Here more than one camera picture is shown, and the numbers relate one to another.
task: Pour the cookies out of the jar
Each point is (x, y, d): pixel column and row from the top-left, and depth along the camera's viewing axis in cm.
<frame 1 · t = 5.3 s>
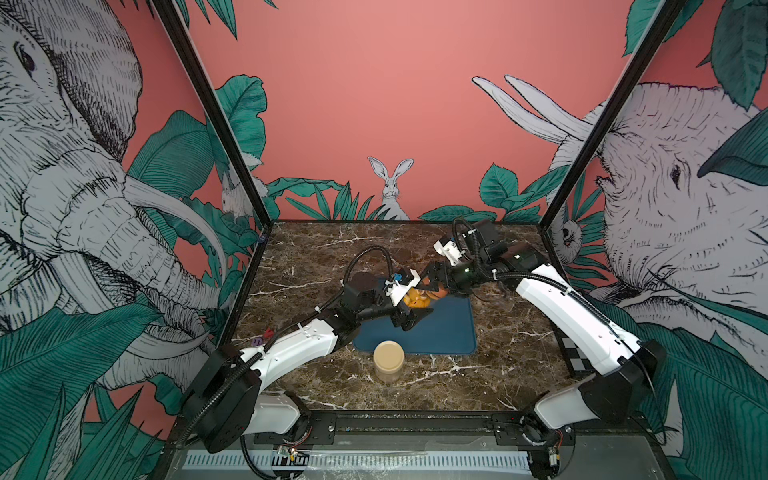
left hand: (425, 293, 75), fingers open
right hand: (421, 283, 71), fingers open
teal rectangular tray: (449, 330, 90), point 4 cm above the table

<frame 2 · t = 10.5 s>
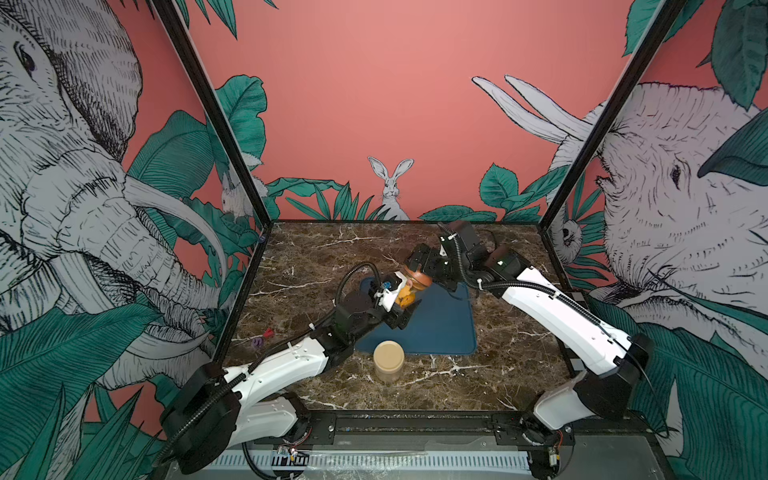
left hand: (409, 286, 75), fingers open
right hand: (411, 262, 73), fingers open
the named things where they were.

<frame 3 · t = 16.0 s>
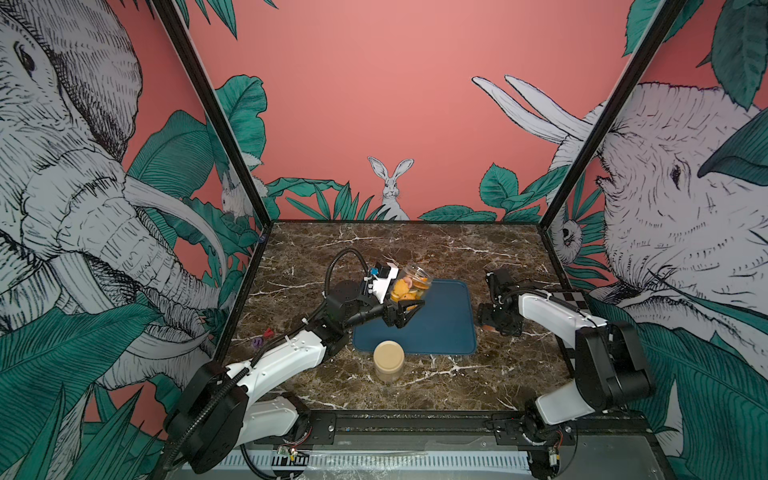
left hand: (416, 292, 73), fingers open
right hand: (488, 318, 91), fingers open
the named things where they were.

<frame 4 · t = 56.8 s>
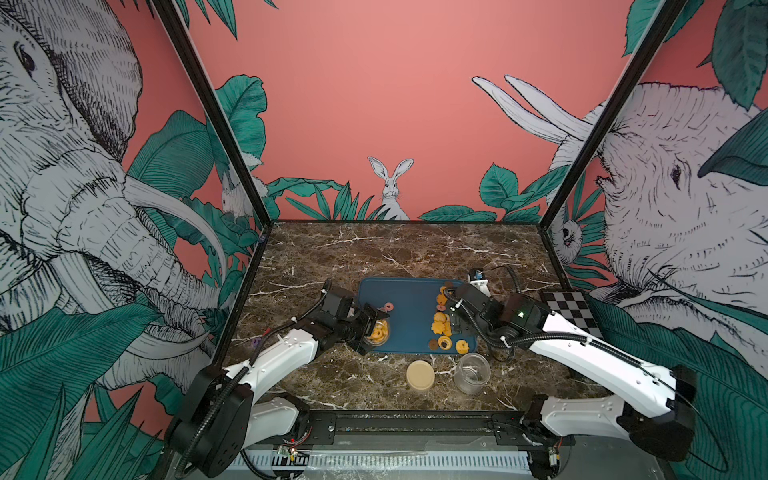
left hand: (389, 320, 82), fingers open
right hand: (466, 310, 74), fingers open
beige jar lid: (420, 375, 84), on the table
clear glass cookie jar: (472, 373, 85), on the table
pile of yellow cookies: (434, 327, 92), point 2 cm above the table
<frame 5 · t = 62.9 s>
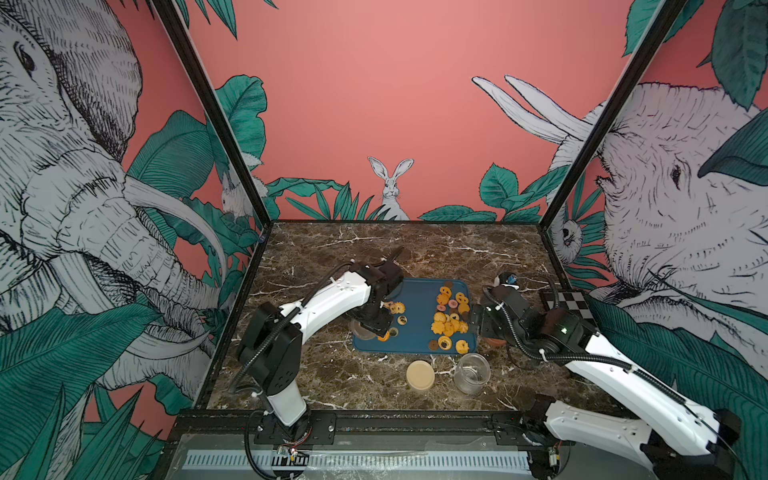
left hand: (370, 321, 83), fingers open
right hand: (479, 312, 72), fingers open
